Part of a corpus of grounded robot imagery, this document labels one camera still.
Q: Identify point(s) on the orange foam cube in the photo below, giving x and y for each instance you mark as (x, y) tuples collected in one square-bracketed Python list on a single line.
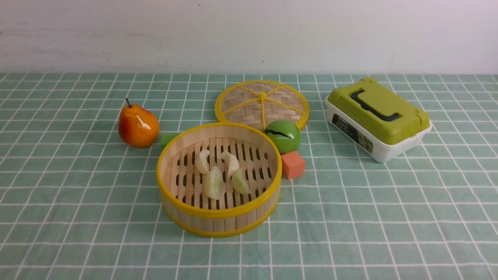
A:
[(293, 165)]

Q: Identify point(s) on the white dumpling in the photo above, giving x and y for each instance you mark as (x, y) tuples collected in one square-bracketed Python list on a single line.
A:
[(201, 162), (231, 161)]

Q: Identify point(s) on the pale green dumpling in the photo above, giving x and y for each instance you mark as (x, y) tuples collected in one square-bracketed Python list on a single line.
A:
[(214, 184), (239, 182)]

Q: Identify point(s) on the pale green dumpling bottom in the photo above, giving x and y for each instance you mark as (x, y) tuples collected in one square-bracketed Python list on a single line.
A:
[(214, 184)]

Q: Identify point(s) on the orange red toy pear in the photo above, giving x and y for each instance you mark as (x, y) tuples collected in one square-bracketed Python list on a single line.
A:
[(137, 127)]

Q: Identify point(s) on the bamboo steamer tray yellow rim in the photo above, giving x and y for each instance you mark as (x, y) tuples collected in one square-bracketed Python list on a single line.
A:
[(181, 185)]

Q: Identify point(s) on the green lid white lunch box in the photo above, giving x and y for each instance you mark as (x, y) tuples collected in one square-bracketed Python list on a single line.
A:
[(376, 119)]

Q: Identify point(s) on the green foam block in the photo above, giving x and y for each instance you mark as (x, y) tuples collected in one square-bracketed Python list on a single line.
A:
[(165, 138)]

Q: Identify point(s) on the woven bamboo steamer lid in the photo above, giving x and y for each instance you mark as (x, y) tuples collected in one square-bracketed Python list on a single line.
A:
[(257, 103)]

